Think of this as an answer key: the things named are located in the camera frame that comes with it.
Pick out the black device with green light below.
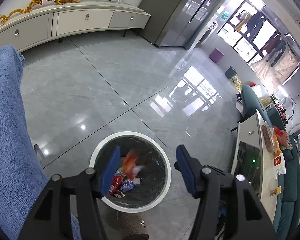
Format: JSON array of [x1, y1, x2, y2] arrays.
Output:
[[236, 141, 260, 188]]

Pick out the blue fleece blanket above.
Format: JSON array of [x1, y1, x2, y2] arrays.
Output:
[[0, 44, 82, 240]]

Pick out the white washing machine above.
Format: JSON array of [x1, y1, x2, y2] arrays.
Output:
[[199, 21, 218, 44]]

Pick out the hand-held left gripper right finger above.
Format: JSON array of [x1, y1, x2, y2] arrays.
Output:
[[174, 144, 276, 240]]

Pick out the purple plastic bag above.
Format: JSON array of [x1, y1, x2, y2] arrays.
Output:
[[120, 181, 135, 193]]

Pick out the purple stool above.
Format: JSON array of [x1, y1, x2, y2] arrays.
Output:
[[209, 47, 224, 63]]

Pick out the teal sofa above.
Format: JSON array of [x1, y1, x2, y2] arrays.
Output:
[[241, 84, 300, 238]]

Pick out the hanging clothes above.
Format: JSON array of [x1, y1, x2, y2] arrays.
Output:
[[234, 9, 294, 67]]

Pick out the brown plush slipper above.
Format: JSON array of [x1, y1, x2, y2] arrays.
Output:
[[116, 211, 147, 238]]

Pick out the clear pack of snacks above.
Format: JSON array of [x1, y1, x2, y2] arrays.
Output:
[[261, 121, 278, 154]]

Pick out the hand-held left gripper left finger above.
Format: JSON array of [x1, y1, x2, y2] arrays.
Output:
[[17, 145, 122, 240]]

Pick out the pink and white wrapper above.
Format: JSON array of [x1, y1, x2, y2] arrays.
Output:
[[121, 149, 147, 180]]

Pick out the white television cabinet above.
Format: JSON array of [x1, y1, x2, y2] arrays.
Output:
[[0, 0, 152, 53]]

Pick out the grey refrigerator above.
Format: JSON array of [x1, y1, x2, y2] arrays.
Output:
[[139, 0, 232, 48]]

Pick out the white trash bin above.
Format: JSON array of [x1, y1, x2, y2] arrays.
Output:
[[89, 131, 172, 211]]

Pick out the white coffee table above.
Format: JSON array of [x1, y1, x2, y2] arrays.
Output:
[[231, 110, 287, 224]]

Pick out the beige drying cloth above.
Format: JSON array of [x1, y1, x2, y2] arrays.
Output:
[[250, 52, 300, 93]]

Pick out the golden dragon figurine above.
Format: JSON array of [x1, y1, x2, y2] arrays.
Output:
[[0, 0, 43, 26]]

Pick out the large red snack bag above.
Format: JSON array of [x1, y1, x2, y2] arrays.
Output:
[[109, 175, 127, 197]]

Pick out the green storage bin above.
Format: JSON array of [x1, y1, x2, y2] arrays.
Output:
[[224, 66, 238, 79]]

